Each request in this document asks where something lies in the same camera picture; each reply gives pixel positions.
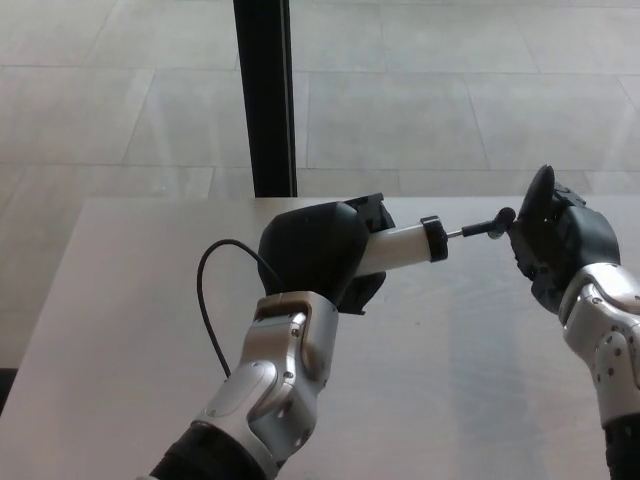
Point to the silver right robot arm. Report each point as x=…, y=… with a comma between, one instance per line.
x=610, y=340

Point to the black vertical post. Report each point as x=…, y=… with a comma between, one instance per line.
x=265, y=100

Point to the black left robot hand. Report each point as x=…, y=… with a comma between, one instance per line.
x=310, y=250

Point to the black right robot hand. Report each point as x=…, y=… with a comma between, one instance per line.
x=585, y=240

